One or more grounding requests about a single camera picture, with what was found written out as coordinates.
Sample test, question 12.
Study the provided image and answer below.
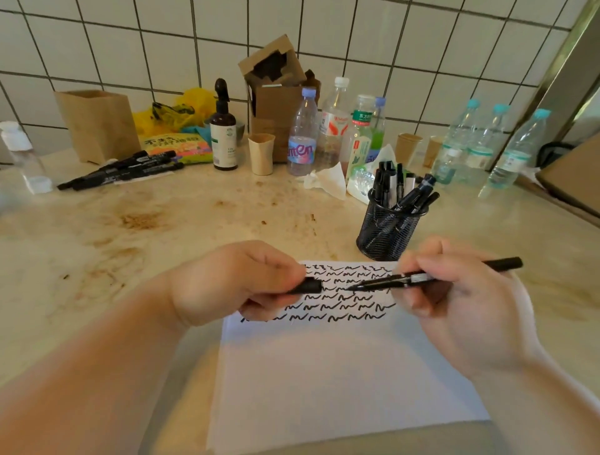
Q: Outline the small white cap bottle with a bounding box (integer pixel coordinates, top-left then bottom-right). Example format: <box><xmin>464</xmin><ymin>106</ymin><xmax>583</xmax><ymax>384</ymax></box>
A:
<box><xmin>431</xmin><ymin>147</ymin><xmax>463</xmax><ymax>185</ymax></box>

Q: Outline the black cable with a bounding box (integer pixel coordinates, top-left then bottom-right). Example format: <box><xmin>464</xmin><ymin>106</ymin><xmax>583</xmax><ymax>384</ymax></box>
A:
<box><xmin>536</xmin><ymin>142</ymin><xmax>575</xmax><ymax>169</ymax></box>

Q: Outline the black mesh pen holder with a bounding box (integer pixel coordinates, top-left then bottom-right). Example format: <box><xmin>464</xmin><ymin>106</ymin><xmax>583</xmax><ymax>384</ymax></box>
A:
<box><xmin>356</xmin><ymin>188</ymin><xmax>428</xmax><ymax>262</ymax></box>

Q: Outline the colourful snack packet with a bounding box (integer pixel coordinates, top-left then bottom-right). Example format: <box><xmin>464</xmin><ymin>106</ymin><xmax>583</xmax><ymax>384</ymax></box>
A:
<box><xmin>139</xmin><ymin>132</ymin><xmax>214</xmax><ymax>165</ymax></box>

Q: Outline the yellow plastic bag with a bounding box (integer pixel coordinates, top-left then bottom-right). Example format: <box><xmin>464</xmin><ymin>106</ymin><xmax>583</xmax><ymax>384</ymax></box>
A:
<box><xmin>132</xmin><ymin>87</ymin><xmax>218</xmax><ymax>137</ymax></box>

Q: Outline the dark brown spray bottle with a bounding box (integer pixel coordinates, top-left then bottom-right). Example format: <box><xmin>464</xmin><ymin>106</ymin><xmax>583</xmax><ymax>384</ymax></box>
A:
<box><xmin>209</xmin><ymin>78</ymin><xmax>239</xmax><ymax>172</ymax></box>

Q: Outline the pile of black markers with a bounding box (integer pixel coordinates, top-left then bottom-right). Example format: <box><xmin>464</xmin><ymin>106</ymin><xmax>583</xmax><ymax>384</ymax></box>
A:
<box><xmin>57</xmin><ymin>150</ymin><xmax>185</xmax><ymax>192</ymax></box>

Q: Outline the white tissue packet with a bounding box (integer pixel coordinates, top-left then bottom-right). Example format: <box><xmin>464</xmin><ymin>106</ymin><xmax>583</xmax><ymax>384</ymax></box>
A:
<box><xmin>346</xmin><ymin>144</ymin><xmax>398</xmax><ymax>206</ymax></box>

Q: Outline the black pen cap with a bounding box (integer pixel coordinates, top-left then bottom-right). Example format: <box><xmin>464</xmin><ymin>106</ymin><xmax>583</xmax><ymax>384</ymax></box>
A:
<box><xmin>287</xmin><ymin>277</ymin><xmax>323</xmax><ymax>295</ymax></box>

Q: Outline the brown paper bag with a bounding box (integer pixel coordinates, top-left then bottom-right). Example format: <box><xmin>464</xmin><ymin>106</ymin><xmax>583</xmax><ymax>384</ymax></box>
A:
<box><xmin>53</xmin><ymin>90</ymin><xmax>142</xmax><ymax>165</ymax></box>

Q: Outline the teal cap water bottle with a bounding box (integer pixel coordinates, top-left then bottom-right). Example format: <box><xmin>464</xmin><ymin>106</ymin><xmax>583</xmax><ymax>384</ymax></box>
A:
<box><xmin>441</xmin><ymin>99</ymin><xmax>482</xmax><ymax>184</ymax></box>
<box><xmin>464</xmin><ymin>103</ymin><xmax>511</xmax><ymax>184</ymax></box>
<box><xmin>478</xmin><ymin>109</ymin><xmax>552</xmax><ymax>199</ymax></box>

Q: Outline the green label drink bottle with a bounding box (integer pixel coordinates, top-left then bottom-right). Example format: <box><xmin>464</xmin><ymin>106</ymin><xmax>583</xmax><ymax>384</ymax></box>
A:
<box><xmin>345</xmin><ymin>95</ymin><xmax>377</xmax><ymax>186</ymax></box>

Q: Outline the person's right hand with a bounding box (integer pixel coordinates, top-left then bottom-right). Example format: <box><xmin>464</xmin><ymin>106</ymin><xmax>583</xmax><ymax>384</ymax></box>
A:
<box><xmin>390</xmin><ymin>236</ymin><xmax>544</xmax><ymax>381</ymax></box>

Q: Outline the black felt-tip pen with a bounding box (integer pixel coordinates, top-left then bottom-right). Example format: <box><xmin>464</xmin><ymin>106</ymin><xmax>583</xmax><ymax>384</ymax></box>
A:
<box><xmin>346</xmin><ymin>257</ymin><xmax>524</xmax><ymax>292</ymax></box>

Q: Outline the open brown cardboard box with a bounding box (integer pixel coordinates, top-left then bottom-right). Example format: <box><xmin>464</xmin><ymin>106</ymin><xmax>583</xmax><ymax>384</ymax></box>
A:
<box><xmin>237</xmin><ymin>34</ymin><xmax>322</xmax><ymax>164</ymax></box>

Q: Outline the purple label water bottle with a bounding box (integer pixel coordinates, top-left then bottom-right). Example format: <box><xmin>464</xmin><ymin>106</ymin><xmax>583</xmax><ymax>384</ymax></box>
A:
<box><xmin>287</xmin><ymin>87</ymin><xmax>319</xmax><ymax>177</ymax></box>

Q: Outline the clear empty plastic bottle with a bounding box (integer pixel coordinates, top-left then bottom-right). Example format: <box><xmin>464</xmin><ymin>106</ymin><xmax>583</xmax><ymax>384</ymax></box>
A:
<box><xmin>0</xmin><ymin>121</ymin><xmax>53</xmax><ymax>196</ymax></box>

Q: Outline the brown paper cup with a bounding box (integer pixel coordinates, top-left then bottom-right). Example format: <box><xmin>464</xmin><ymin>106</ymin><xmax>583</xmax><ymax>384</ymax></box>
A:
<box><xmin>423</xmin><ymin>135</ymin><xmax>445</xmax><ymax>169</ymax></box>
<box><xmin>395</xmin><ymin>133</ymin><xmax>423</xmax><ymax>168</ymax></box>

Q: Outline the crumpled white tissue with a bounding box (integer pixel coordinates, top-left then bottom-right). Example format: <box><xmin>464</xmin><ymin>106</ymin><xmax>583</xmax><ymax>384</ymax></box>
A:
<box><xmin>296</xmin><ymin>162</ymin><xmax>348</xmax><ymax>201</ymax></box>

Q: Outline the flat brown cardboard box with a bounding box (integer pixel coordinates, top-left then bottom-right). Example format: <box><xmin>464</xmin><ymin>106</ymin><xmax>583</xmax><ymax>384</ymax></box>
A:
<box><xmin>535</xmin><ymin>132</ymin><xmax>600</xmax><ymax>219</ymax></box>

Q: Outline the red label water bottle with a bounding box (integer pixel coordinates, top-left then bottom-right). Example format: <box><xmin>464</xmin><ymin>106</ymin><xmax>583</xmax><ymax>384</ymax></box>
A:
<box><xmin>314</xmin><ymin>77</ymin><xmax>351</xmax><ymax>173</ymax></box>

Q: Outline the person's left hand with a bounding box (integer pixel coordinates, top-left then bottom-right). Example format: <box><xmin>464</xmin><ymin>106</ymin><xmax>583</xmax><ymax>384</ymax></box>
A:
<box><xmin>169</xmin><ymin>240</ymin><xmax>310</xmax><ymax>329</ymax></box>

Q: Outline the person's left forearm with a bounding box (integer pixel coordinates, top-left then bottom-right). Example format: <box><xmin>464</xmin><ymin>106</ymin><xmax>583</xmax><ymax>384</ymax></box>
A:
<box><xmin>0</xmin><ymin>276</ymin><xmax>189</xmax><ymax>455</ymax></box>

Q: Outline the blue cap green bottle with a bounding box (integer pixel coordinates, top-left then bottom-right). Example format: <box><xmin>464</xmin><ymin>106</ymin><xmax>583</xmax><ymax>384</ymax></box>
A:
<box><xmin>367</xmin><ymin>97</ymin><xmax>387</xmax><ymax>163</ymax></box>

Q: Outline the person's right forearm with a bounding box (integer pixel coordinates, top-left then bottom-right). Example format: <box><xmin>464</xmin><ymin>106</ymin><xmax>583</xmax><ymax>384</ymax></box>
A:
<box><xmin>469</xmin><ymin>346</ymin><xmax>600</xmax><ymax>455</ymax></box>

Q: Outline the beige paper cup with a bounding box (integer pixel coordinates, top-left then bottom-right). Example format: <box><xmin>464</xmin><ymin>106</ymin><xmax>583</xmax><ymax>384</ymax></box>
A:
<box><xmin>247</xmin><ymin>133</ymin><xmax>277</xmax><ymax>177</ymax></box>

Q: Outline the bunch of black pens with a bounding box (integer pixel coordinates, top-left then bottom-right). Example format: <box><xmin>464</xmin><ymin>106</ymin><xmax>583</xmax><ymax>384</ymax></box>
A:
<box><xmin>370</xmin><ymin>161</ymin><xmax>441</xmax><ymax>213</ymax></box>

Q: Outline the white scribbled paper sheet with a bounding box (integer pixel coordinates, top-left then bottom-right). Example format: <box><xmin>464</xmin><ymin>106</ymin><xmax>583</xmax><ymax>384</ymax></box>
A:
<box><xmin>206</xmin><ymin>261</ymin><xmax>491</xmax><ymax>455</ymax></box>

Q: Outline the metal frame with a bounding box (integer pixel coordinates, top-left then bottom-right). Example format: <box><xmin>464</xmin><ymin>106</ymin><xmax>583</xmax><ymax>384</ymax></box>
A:
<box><xmin>489</xmin><ymin>0</ymin><xmax>600</xmax><ymax>170</ymax></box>

